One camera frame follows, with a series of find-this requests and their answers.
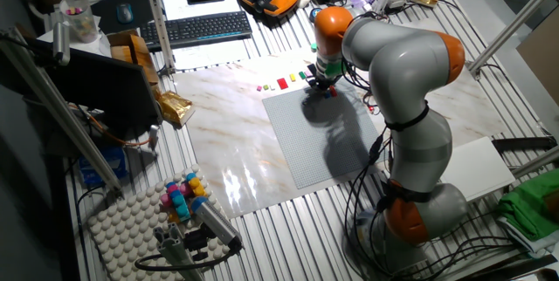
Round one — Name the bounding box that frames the clear plastic jar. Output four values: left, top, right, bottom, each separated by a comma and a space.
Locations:
59, 0, 100, 45

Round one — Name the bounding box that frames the brown cardboard box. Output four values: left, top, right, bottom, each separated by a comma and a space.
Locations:
107, 30, 161, 86

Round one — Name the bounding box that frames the orange cable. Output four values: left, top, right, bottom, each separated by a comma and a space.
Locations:
69, 102, 154, 147

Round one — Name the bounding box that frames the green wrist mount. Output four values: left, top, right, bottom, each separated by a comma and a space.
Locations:
324, 61, 345, 78

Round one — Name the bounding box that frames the gold foil bag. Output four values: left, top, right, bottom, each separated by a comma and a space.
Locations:
156, 90, 196, 127

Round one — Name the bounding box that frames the short aluminium profile piece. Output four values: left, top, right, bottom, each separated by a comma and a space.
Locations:
152, 222, 204, 281

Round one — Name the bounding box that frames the white bumpy foam mat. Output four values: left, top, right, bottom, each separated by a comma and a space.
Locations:
86, 163, 237, 281

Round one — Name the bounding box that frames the gray Lego baseplate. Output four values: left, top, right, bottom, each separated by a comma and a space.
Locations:
260, 74, 389, 189

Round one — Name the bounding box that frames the colourful toy block cluster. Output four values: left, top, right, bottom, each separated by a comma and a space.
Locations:
159, 171, 210, 224

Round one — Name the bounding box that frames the blue packet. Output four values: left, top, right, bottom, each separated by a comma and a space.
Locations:
78, 145, 128, 188

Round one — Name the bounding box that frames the green cloth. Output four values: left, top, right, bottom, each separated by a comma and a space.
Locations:
495, 168, 559, 243

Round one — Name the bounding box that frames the dark computer mouse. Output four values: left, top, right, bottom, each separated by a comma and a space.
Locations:
115, 2, 135, 25

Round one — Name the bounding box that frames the white flat board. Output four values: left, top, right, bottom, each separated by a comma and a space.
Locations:
438, 135, 516, 202

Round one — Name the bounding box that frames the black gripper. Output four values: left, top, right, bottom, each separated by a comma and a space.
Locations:
308, 73, 341, 95

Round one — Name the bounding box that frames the silver depth camera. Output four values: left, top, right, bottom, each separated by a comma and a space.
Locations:
52, 21, 71, 67
190, 196, 244, 251

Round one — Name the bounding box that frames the black mouse pad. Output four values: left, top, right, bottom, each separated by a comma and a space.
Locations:
90, 0, 155, 36

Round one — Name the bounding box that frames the black computer keyboard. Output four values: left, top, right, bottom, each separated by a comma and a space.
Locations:
139, 10, 253, 53

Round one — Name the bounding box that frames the black camera cable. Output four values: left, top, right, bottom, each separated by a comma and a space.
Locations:
134, 241, 242, 272

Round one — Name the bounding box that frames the brown cardboard panel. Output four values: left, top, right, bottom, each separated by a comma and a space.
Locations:
515, 8, 559, 107

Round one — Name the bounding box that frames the black monitor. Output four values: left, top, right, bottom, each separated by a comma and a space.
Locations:
32, 38, 163, 141

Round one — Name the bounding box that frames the printed paper sheet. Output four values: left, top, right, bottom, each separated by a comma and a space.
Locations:
170, 38, 251, 72

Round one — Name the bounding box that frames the black metal bar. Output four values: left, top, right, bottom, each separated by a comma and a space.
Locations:
492, 135, 558, 154

